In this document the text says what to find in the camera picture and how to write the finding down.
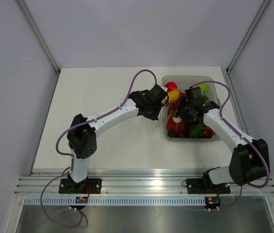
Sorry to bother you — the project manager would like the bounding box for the green toy avocado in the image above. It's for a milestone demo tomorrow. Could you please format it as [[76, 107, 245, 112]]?
[[187, 123, 205, 138]]

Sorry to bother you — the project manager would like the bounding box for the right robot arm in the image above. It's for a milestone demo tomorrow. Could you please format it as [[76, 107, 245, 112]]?
[[177, 87, 270, 194]]

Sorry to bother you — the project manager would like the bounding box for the aluminium mounting rail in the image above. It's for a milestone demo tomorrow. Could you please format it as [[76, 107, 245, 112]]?
[[15, 168, 274, 196]]

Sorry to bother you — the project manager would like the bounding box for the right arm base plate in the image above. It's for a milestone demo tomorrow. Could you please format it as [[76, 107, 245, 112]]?
[[185, 178, 231, 194]]

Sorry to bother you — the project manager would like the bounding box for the right aluminium frame post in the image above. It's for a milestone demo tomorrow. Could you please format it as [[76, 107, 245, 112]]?
[[226, 0, 272, 75]]

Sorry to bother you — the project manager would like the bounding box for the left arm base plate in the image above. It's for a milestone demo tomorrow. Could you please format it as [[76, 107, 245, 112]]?
[[58, 178, 102, 194]]

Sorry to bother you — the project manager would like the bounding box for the red toy lobster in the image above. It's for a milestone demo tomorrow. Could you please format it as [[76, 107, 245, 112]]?
[[166, 92, 186, 133]]

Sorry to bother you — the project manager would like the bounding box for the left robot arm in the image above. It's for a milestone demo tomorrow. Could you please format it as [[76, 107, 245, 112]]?
[[67, 84, 169, 193]]

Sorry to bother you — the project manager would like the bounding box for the aluminium frame post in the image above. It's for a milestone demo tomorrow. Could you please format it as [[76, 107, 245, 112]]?
[[16, 0, 61, 77], [226, 0, 272, 75]]

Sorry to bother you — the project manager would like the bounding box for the dark red toy fig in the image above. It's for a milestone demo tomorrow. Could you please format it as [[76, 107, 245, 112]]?
[[177, 131, 186, 138]]

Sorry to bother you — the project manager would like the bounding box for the green toy apple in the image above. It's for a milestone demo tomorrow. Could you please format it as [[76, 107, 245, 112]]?
[[196, 83, 209, 94]]

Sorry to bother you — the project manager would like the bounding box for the yellow toy potato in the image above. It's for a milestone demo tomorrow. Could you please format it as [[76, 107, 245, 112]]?
[[165, 90, 180, 103]]

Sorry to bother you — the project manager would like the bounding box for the grey plastic food bin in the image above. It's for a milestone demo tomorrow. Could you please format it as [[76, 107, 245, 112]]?
[[161, 75, 225, 142]]

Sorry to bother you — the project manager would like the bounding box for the white toy egg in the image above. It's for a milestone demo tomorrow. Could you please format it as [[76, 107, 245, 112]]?
[[172, 116, 182, 123]]

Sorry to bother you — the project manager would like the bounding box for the red yellow toy apple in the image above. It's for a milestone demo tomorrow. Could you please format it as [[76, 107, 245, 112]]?
[[199, 127, 214, 139]]

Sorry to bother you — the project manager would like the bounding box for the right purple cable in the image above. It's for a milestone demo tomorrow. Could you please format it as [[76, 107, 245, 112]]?
[[187, 81, 271, 211]]

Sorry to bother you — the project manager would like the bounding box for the left aluminium frame post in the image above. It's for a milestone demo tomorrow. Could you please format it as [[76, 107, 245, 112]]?
[[16, 0, 61, 77]]

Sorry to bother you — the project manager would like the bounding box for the white slotted cable duct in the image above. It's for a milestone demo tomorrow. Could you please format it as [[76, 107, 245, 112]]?
[[24, 196, 206, 206]]

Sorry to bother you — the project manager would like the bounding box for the black toy fig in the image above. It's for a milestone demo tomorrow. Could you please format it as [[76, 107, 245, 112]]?
[[167, 129, 178, 138]]

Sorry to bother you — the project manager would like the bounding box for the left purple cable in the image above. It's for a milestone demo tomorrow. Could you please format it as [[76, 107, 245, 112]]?
[[40, 69, 158, 229]]

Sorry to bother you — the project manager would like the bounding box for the purple cable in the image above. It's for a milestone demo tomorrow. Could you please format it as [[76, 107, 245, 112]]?
[[40, 69, 158, 229], [187, 81, 271, 211]]

